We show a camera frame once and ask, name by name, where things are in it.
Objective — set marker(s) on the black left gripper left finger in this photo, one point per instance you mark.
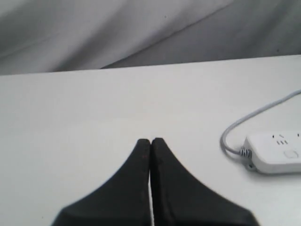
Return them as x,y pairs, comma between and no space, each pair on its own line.
122,201

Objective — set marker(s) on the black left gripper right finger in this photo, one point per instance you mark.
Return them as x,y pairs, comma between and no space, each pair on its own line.
179,199

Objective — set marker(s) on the white five-outlet power strip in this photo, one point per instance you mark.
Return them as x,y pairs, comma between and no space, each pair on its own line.
276,152

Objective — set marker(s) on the grey backdrop cloth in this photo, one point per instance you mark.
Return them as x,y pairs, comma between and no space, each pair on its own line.
38,36

